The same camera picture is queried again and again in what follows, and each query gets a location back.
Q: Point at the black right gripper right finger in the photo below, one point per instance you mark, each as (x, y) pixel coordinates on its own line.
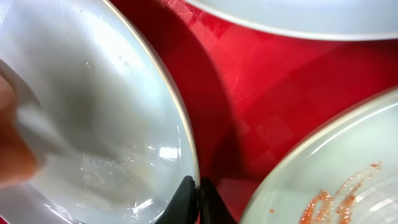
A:
(213, 210)

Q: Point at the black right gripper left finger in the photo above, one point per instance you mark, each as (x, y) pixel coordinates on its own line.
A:
(182, 208)

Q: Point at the light blue plate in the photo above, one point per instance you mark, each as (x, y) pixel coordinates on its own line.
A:
(100, 112)
(345, 20)
(345, 173)

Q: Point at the green and orange sponge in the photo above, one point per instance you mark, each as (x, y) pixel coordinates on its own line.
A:
(18, 162)

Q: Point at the red plastic tray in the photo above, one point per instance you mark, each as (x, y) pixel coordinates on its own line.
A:
(252, 96)

